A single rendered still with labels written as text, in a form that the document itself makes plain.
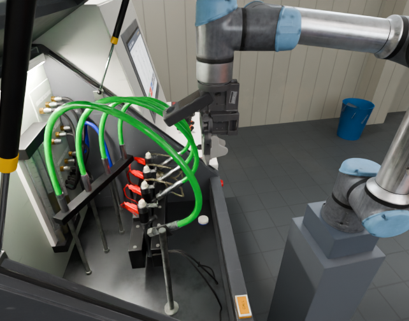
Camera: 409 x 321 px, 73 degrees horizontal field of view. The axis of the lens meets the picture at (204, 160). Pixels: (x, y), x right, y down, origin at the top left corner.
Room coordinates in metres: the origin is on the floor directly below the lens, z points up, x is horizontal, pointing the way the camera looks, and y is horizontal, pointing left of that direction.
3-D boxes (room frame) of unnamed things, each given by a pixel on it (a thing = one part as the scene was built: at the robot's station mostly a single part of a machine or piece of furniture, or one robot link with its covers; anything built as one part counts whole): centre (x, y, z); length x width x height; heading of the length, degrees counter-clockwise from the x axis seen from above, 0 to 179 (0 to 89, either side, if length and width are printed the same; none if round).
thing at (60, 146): (0.77, 0.45, 1.20); 0.13 x 0.03 x 0.31; 6
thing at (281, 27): (0.60, -0.12, 1.53); 0.11 x 0.11 x 0.08; 1
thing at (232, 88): (0.58, -0.03, 1.37); 0.09 x 0.08 x 0.12; 96
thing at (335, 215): (0.72, -0.50, 0.95); 0.15 x 0.15 x 0.10
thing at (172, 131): (1.27, 0.09, 0.96); 0.70 x 0.22 x 0.03; 6
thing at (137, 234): (0.68, 0.18, 0.91); 0.34 x 0.10 x 0.15; 6
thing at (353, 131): (2.98, -1.73, 0.22); 0.37 x 0.34 x 0.45; 102
